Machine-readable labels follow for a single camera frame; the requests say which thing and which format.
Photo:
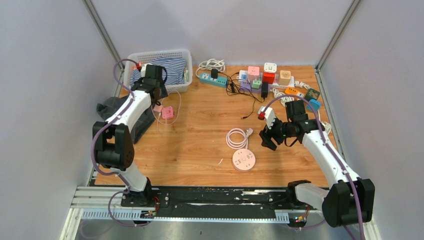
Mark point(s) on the black charger on teal strip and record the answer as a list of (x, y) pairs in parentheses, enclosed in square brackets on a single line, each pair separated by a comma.
[(214, 73)]

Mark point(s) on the green small adapter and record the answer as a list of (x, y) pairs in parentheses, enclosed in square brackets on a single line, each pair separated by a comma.
[(256, 84)]

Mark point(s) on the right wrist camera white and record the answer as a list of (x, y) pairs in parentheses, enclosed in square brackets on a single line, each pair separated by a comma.
[(268, 114)]

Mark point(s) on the pink cube socket back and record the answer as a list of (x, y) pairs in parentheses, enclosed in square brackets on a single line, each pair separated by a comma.
[(253, 73)]

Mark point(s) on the light pink usb charger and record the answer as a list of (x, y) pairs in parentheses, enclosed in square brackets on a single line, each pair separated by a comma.
[(157, 109)]

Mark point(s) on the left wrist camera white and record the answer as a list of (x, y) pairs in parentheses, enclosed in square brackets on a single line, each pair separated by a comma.
[(141, 68)]

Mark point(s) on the dark green cube socket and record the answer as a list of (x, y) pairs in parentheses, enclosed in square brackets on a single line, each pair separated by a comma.
[(312, 94)]

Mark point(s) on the red cube socket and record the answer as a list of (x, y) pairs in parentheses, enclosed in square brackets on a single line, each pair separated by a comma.
[(268, 77)]

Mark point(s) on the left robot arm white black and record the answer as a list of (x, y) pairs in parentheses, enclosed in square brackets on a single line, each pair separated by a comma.
[(112, 146)]

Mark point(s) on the round pink power strip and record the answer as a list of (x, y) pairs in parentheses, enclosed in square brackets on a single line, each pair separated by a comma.
[(243, 160)]

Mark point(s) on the white cube socket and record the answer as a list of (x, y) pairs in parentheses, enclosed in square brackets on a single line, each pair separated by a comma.
[(270, 67)]

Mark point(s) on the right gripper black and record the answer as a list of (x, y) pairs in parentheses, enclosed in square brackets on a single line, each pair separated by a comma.
[(267, 142)]

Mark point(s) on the purple power strip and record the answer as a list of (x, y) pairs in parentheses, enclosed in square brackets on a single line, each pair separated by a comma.
[(247, 87)]

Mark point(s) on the white long power strip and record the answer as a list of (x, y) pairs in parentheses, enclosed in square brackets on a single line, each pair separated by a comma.
[(275, 85)]

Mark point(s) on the teal power strip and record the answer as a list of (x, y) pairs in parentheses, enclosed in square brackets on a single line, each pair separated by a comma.
[(220, 81)]

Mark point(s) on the blue cube socket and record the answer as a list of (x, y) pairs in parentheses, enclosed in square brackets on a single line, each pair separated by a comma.
[(313, 105)]

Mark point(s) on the black power adapter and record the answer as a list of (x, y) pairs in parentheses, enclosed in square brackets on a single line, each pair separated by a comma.
[(264, 89)]

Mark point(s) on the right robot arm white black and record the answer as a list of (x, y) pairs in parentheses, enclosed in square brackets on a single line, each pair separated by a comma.
[(349, 199)]

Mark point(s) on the dark grey checked cloth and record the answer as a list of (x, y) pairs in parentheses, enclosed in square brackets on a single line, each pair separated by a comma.
[(112, 104)]

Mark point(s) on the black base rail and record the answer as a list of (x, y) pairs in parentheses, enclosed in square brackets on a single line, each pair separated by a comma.
[(217, 202)]

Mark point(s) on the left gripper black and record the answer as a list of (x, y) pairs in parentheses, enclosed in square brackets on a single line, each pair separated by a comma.
[(163, 92)]

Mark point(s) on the pink cube adapter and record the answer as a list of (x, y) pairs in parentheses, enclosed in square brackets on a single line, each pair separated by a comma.
[(167, 112)]

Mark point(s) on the orange power strip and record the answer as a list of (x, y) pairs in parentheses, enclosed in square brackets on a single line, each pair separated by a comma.
[(293, 91)]

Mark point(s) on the tan cube socket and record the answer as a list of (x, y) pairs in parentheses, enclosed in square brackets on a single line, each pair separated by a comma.
[(285, 77)]

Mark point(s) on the blue white striped cloth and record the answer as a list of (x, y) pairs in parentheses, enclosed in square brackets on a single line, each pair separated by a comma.
[(175, 68)]

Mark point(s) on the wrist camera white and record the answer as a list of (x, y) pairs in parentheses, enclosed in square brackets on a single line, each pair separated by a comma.
[(141, 68), (268, 114)]

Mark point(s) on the white plastic basket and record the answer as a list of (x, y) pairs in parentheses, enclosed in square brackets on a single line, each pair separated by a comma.
[(148, 56)]

